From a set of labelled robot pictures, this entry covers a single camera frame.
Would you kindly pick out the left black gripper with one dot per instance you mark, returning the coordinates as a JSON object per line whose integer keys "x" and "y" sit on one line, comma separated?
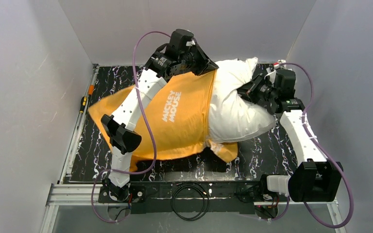
{"x": 201, "y": 60}

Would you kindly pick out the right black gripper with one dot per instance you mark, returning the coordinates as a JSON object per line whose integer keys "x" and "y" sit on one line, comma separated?
{"x": 247, "y": 91}

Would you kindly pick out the white pillow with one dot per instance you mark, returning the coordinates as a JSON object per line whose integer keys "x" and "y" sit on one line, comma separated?
{"x": 230, "y": 118}

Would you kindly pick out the orange printed pillowcase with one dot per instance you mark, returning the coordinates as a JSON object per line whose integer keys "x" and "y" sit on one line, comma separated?
{"x": 178, "y": 117}

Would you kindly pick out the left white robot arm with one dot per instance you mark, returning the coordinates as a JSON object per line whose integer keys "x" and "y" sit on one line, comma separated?
{"x": 120, "y": 126}

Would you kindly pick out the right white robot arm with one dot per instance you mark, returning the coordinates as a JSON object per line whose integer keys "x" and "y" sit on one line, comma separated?
{"x": 315, "y": 179}

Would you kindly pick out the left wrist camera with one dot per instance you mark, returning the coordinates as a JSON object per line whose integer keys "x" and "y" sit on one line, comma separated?
{"x": 191, "y": 43}

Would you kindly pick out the yellow handled screwdriver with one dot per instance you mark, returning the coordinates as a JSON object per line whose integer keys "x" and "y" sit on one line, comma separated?
{"x": 85, "y": 99}

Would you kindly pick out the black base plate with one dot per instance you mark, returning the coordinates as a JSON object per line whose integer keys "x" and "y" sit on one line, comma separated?
{"x": 241, "y": 197}

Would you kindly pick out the aluminium frame rail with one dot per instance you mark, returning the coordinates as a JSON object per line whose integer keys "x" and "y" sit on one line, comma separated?
{"x": 72, "y": 208}

